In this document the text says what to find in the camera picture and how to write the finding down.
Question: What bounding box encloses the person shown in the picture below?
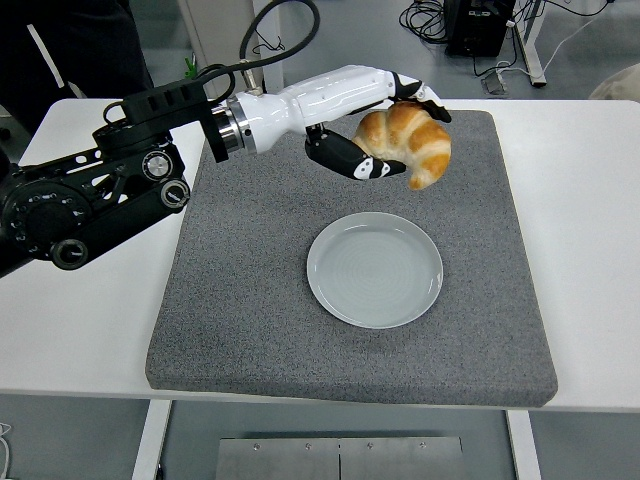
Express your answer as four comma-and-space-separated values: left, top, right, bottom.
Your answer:
0, 0, 155, 131

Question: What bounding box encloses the grey floor pedal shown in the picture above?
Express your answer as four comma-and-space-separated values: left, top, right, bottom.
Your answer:
479, 69, 510, 96

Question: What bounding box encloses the white desk leg with foot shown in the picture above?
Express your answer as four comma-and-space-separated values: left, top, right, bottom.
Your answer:
514, 0, 547, 89

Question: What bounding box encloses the white desk post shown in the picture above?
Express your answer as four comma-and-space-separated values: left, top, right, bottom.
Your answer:
251, 0, 285, 97

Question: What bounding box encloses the black cable bundle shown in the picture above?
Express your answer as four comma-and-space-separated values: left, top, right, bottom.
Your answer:
398, 0, 449, 47

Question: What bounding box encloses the beige cabinet panel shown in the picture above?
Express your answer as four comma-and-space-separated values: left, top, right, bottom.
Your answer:
177, 0, 264, 99

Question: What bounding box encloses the light grey round plate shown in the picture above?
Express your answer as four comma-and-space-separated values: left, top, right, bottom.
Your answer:
305, 211, 445, 330

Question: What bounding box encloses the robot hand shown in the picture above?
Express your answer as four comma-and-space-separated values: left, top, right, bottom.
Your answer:
234, 64, 453, 182

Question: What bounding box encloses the beige rounded object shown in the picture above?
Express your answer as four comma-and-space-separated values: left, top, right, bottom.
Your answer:
587, 64, 640, 101

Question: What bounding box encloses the grey speckled foam mat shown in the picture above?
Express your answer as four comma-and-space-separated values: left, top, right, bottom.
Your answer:
143, 106, 559, 407

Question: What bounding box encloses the white table leg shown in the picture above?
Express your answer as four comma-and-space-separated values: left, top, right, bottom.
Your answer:
130, 399, 172, 480
504, 408, 543, 480

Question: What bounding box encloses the black computer case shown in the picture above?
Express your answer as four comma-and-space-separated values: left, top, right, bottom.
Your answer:
443, 0, 516, 59

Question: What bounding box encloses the golden croissant bread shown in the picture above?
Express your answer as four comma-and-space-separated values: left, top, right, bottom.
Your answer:
351, 101, 453, 191

